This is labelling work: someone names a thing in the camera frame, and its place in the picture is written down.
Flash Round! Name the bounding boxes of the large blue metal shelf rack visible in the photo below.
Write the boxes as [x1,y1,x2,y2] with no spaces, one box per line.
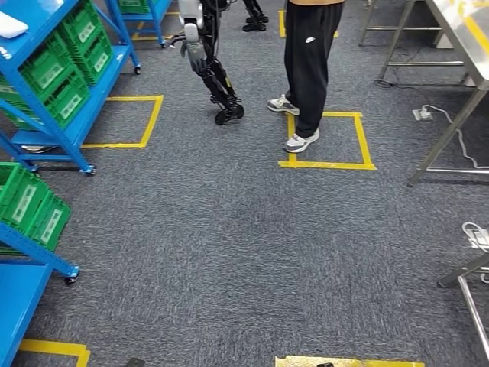
[0,222,81,367]

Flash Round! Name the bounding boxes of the white plastic part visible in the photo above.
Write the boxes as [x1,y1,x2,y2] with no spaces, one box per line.
[0,11,29,40]

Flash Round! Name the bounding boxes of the black legged humanoid robot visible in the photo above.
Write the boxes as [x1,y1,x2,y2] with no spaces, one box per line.
[242,0,269,32]
[170,0,245,126]

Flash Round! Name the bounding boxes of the standing person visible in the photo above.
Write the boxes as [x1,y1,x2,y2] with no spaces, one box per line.
[267,0,345,154]

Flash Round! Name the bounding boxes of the white power strip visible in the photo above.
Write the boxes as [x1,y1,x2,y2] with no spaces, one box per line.
[462,222,489,252]

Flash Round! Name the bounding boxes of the steel table with white panel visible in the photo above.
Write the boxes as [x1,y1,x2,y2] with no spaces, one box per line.
[378,0,489,188]

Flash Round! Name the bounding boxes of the black floor cable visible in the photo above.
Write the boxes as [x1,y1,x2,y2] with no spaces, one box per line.
[374,78,425,95]

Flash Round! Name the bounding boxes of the steel table frame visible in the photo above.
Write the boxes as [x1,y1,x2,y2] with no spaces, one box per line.
[358,0,415,47]

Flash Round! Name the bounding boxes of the white adapter cable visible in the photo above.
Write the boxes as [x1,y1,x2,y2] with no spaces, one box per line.
[422,105,489,171]

